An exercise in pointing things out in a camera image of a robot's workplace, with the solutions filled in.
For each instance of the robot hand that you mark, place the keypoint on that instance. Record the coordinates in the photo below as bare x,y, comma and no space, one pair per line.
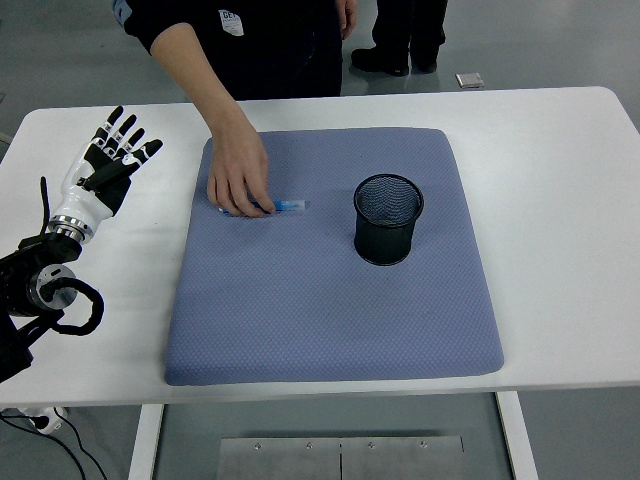
80,200

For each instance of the person's right hand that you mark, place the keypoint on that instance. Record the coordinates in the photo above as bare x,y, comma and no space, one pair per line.
237,165

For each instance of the person's left hand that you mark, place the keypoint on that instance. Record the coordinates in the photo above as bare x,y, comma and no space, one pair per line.
347,17

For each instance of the blue marker with clear cap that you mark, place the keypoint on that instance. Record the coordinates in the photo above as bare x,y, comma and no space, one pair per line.
292,205

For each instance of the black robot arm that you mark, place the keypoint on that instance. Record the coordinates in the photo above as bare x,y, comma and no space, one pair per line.
30,285

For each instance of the person's right forearm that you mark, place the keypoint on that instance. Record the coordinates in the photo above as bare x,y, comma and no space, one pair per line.
195,70

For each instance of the black mesh pen holder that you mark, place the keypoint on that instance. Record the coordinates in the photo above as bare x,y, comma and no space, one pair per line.
385,240

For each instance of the person with black boots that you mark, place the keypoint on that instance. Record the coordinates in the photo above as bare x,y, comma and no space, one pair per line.
395,30

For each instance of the small grey floor plate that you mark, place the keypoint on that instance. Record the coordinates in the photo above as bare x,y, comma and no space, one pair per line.
470,80

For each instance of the blue textured mat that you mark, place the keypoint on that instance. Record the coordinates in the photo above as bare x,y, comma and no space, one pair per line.
310,310

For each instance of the white power strip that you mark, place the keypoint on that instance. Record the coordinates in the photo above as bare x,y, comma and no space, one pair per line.
47,420

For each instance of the white table leg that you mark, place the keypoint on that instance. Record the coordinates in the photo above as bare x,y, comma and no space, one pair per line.
517,440
145,445

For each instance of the grey metal plate with screws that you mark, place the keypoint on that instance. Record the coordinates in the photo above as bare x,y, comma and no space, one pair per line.
300,460

